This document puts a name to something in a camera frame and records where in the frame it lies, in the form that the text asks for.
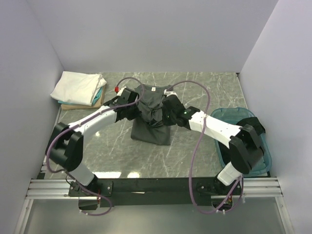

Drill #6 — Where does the folded white t shirt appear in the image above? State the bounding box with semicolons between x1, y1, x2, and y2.
50;71;107;106

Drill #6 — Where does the black base beam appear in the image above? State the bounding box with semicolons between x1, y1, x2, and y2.
68;177;242;210

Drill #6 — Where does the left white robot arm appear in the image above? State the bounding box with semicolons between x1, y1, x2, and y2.
46;87;144;196

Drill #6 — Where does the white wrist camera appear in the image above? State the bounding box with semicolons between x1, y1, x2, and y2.
115;86;127;96
163;89;177;97

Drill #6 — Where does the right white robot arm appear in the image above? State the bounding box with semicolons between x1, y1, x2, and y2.
162;90;265;195

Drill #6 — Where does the dark grey t shirt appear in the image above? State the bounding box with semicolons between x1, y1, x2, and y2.
131;84;171;146

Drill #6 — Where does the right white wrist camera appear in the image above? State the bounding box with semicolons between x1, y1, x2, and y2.
163;89;177;97

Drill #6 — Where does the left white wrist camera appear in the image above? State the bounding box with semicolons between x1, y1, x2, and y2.
115;86;127;96

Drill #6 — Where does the teal plastic bin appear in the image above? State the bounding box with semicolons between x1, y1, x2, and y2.
211;107;272;177

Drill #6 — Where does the aluminium frame rail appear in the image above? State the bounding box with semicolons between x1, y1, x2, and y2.
25;107;74;200

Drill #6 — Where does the black t shirt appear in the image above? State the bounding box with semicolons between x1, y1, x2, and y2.
237;117;266;136

